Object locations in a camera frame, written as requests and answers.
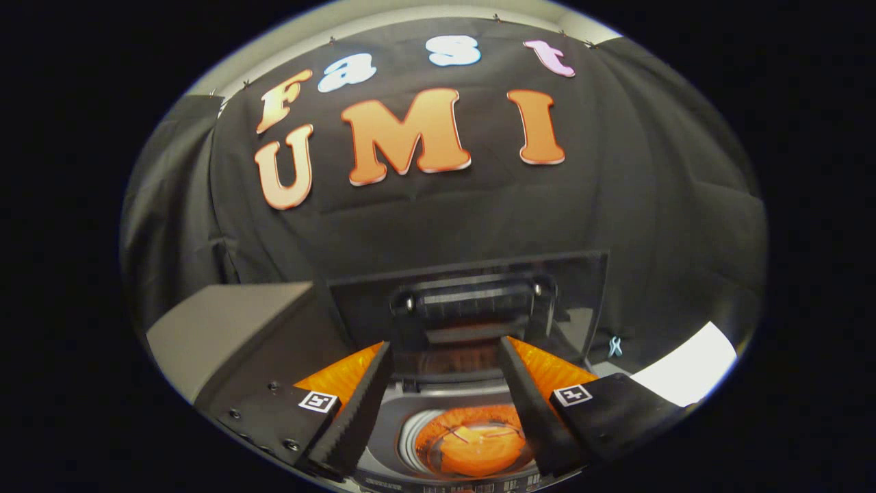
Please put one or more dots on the black backdrop cloth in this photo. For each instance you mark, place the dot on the black backdrop cloth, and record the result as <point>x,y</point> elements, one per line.
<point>438,226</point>

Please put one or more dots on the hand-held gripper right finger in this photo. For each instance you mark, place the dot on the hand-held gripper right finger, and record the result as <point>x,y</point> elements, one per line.
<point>534,418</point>

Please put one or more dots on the grey stand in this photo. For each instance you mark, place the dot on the grey stand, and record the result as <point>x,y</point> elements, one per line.
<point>219,322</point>

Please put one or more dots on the yellow polo shirt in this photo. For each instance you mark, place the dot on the yellow polo shirt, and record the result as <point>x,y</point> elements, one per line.
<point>472,445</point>

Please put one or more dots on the white board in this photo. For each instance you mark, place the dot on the white board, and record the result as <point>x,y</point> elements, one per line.
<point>684,363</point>

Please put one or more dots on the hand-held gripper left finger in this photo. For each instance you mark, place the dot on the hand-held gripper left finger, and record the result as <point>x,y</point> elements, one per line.
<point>359,411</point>

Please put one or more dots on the small light blue clip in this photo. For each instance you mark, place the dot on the small light blue clip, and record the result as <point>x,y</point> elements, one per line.
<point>615,346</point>

